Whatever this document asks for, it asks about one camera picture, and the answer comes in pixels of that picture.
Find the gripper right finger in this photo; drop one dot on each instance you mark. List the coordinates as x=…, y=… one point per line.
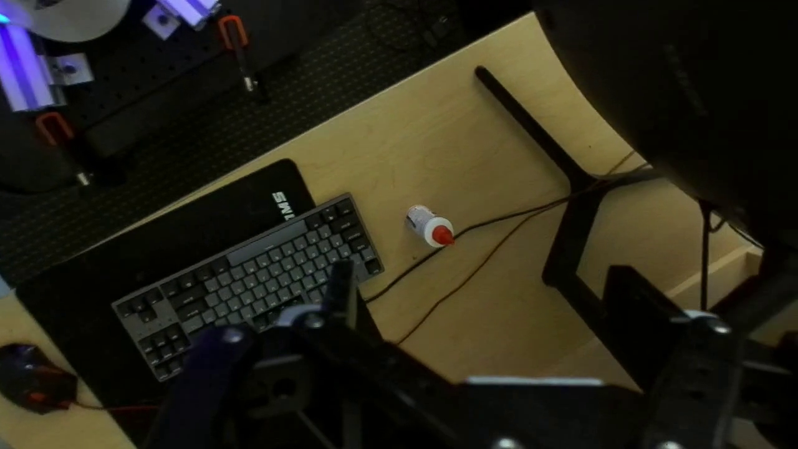
x=692, y=374

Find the black monitor stand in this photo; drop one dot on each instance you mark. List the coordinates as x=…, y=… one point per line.
x=576, y=218

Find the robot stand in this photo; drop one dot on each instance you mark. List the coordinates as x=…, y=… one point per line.
x=143, y=93

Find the black desk mat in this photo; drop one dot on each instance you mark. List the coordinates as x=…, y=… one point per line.
x=187, y=231

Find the black computer mouse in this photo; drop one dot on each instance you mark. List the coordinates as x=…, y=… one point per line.
x=31, y=377

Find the white bottle with red cap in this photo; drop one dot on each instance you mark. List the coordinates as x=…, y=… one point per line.
x=427, y=224

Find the orange clamp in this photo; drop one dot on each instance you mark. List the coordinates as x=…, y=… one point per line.
x=56, y=134
x=240, y=53

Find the grey keyboard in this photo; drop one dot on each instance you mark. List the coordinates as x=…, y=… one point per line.
x=249, y=280

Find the black curved monitor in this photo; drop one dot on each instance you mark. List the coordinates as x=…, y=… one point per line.
x=673, y=81

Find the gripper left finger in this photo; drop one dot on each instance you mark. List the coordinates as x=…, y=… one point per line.
x=340, y=293

